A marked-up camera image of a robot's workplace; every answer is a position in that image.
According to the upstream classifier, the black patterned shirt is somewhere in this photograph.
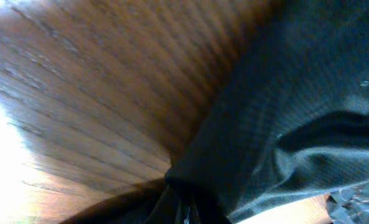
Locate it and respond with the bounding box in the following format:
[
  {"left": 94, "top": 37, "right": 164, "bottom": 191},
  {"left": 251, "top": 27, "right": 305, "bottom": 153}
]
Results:
[{"left": 69, "top": 1, "right": 369, "bottom": 223}]

